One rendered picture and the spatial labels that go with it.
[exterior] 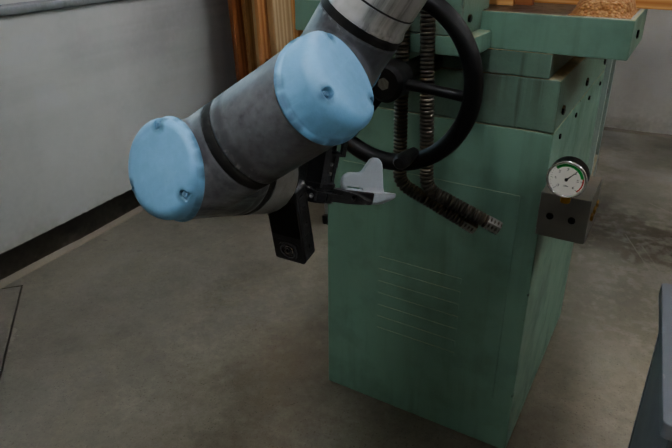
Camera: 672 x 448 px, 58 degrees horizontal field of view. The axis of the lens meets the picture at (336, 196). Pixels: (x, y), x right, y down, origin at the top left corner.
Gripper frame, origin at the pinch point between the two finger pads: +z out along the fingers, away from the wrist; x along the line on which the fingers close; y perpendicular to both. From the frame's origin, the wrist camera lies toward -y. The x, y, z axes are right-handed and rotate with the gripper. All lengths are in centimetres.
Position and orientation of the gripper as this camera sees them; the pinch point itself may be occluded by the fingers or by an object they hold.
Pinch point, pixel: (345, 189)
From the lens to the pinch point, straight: 84.5
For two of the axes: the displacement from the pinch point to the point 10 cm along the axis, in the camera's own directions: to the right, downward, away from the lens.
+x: -8.7, -2.1, 4.6
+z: 4.7, -0.2, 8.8
